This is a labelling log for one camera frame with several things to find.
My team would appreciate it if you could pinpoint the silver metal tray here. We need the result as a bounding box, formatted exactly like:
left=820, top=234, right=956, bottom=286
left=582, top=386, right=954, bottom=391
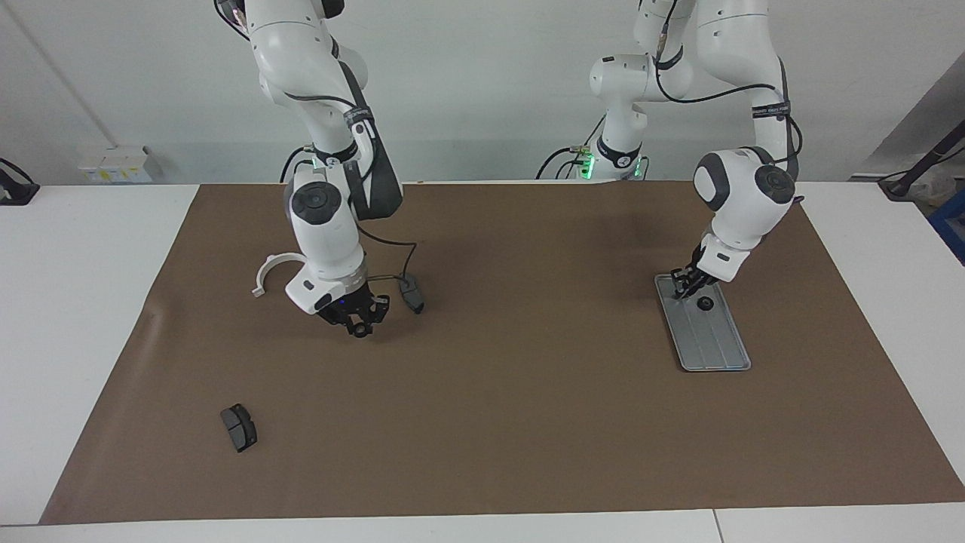
left=654, top=273, right=752, bottom=373

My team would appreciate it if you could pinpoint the dark grey brake pad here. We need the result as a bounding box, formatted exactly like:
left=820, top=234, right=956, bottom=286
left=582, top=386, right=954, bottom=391
left=397, top=272, right=425, bottom=314
left=220, top=404, right=258, bottom=453

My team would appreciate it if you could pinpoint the brown table mat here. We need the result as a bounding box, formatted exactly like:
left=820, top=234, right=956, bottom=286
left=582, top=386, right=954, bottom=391
left=39, top=181, right=965, bottom=526

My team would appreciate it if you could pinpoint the blue box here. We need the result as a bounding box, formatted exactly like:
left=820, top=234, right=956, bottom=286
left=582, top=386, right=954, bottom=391
left=929, top=189, right=965, bottom=266

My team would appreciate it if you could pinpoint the black stand pole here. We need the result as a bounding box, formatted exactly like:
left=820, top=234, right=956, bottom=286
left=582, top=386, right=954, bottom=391
left=878, top=121, right=965, bottom=198

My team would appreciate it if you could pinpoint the black clamp device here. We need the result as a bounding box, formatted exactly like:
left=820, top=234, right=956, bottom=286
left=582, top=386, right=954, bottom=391
left=0, top=157, right=41, bottom=206

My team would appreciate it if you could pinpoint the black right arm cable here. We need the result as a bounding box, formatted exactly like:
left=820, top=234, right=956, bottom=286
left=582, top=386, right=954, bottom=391
left=279, top=75, right=418, bottom=284

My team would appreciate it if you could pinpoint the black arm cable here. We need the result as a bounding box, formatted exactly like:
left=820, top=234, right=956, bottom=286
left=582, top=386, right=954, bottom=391
left=279, top=75, right=418, bottom=284
left=654, top=0, right=804, bottom=182

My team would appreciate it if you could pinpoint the white curved plastic bracket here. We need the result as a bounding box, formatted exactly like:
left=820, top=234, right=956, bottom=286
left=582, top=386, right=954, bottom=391
left=252, top=254, right=306, bottom=298

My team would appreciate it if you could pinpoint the black right base cable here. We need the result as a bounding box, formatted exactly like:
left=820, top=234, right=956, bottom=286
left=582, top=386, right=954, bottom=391
left=280, top=147, right=310, bottom=183

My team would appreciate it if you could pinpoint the black base cable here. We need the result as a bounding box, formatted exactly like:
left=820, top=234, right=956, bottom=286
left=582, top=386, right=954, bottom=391
left=280, top=147, right=310, bottom=183
left=537, top=117, right=608, bottom=180

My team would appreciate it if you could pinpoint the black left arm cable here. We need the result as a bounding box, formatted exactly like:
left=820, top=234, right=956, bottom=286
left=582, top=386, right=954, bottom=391
left=654, top=0, right=804, bottom=182

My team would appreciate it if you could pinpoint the black left base cable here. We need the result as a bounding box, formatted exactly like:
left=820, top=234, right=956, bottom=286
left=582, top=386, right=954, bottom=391
left=537, top=117, right=608, bottom=180

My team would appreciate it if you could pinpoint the white wall socket box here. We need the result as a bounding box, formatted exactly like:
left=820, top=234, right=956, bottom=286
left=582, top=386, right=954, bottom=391
left=78, top=147, right=154, bottom=184

